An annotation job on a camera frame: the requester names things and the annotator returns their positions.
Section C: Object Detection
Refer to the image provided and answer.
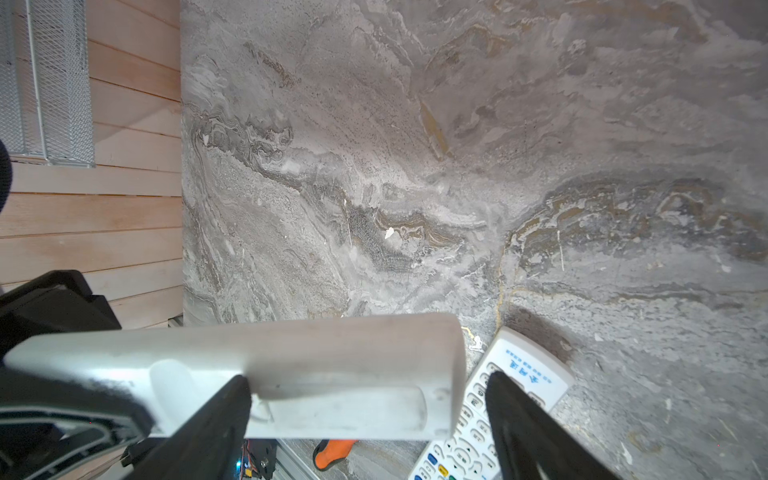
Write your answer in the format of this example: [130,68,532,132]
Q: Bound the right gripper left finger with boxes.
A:
[127,375,252,480]

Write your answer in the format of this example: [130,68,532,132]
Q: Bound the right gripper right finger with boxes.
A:
[485,371,618,480]

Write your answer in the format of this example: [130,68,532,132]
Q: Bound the orange handled screwdriver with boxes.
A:
[312,440,357,471]

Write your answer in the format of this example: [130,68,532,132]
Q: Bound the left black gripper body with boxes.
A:
[1,270,122,355]

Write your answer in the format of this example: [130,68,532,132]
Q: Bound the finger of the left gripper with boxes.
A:
[1,368,154,479]

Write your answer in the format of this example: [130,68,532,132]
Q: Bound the white remote control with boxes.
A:
[409,327,574,480]
[3,313,466,441]

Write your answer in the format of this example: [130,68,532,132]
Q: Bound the white wire mesh shelf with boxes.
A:
[1,0,95,168]

